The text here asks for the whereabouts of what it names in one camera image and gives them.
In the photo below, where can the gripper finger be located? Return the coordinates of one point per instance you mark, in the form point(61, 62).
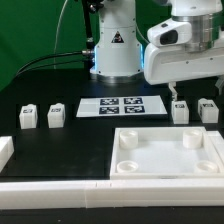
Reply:
point(174, 93)
point(220, 84)

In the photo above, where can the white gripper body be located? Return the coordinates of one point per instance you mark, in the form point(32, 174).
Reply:
point(184, 49)

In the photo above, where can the white square tabletop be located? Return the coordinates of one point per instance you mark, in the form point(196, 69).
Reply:
point(165, 153)

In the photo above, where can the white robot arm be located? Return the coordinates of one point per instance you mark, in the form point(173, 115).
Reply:
point(118, 55)

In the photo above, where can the marker sheet with tags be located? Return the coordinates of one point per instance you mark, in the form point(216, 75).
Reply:
point(121, 106)

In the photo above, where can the white left fence block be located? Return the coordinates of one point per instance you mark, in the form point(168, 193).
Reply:
point(6, 150)

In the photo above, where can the black camera pole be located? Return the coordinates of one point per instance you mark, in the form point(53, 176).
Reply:
point(89, 6)

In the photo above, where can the white front fence rail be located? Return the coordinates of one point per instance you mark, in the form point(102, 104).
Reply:
point(111, 193)

